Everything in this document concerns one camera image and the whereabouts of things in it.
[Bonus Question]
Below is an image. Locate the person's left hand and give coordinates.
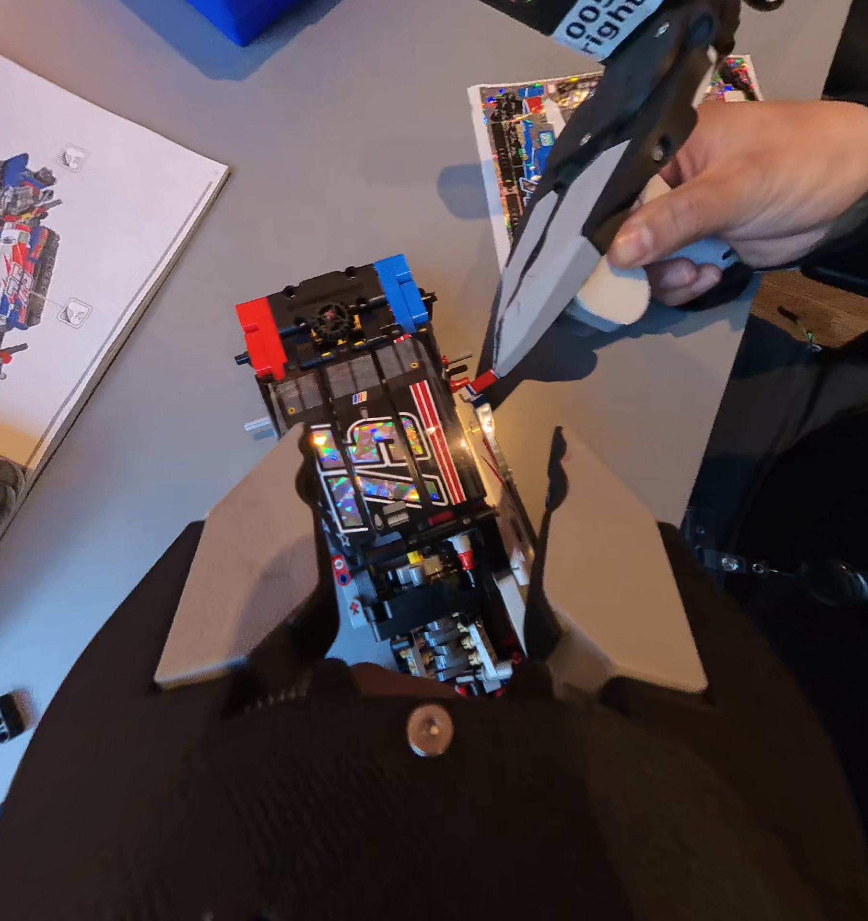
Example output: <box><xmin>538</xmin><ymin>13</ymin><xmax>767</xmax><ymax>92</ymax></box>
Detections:
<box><xmin>350</xmin><ymin>661</ymin><xmax>465</xmax><ymax>699</ymax></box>

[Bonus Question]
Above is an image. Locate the pile of loose toy bricks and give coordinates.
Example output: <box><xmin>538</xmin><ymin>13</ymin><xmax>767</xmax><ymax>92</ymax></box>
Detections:
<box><xmin>0</xmin><ymin>665</ymin><xmax>35</xmax><ymax>875</ymax></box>

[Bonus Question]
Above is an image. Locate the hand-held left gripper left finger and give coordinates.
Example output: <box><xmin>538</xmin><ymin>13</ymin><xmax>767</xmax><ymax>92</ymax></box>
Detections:
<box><xmin>153</xmin><ymin>423</ymin><xmax>340</xmax><ymax>692</ymax></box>

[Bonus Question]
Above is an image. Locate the toy brick race car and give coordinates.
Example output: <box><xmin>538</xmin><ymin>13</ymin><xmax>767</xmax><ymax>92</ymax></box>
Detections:
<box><xmin>234</xmin><ymin>253</ymin><xmax>543</xmax><ymax>699</ymax></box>

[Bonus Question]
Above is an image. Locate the black lanyard with metal clip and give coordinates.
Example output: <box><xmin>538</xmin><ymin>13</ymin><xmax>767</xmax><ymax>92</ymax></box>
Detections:
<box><xmin>682</xmin><ymin>532</ymin><xmax>868</xmax><ymax>613</ymax></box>

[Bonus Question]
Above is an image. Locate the blue plastic bin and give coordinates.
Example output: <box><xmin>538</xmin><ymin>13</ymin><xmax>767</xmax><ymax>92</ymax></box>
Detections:
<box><xmin>186</xmin><ymin>0</ymin><xmax>313</xmax><ymax>46</ymax></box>

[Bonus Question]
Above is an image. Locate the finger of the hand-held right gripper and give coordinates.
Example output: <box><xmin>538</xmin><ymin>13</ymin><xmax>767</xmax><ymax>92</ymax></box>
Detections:
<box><xmin>493</xmin><ymin>139</ymin><xmax>633</xmax><ymax>379</ymax></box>
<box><xmin>476</xmin><ymin>193</ymin><xmax>552</xmax><ymax>378</ymax></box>

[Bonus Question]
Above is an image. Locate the holographic sticker sheet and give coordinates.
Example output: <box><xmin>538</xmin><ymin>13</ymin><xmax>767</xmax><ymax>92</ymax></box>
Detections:
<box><xmin>468</xmin><ymin>54</ymin><xmax>763</xmax><ymax>271</ymax></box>

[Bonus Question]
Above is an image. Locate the grey desk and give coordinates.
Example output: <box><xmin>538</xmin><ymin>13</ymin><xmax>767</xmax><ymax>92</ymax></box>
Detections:
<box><xmin>0</xmin><ymin>0</ymin><xmax>856</xmax><ymax>814</ymax></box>

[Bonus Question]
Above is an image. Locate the person's right hand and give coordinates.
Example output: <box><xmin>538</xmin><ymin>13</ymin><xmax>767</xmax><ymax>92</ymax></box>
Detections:
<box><xmin>610</xmin><ymin>98</ymin><xmax>868</xmax><ymax>307</ymax></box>

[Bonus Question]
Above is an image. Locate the open instruction booklet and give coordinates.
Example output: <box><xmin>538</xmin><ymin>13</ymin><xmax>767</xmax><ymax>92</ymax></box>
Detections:
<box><xmin>0</xmin><ymin>43</ymin><xmax>230</xmax><ymax>551</ymax></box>

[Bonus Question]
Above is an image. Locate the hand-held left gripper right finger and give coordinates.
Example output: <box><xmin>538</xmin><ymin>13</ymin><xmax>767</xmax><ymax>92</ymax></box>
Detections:
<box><xmin>522</xmin><ymin>426</ymin><xmax>708</xmax><ymax>694</ymax></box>

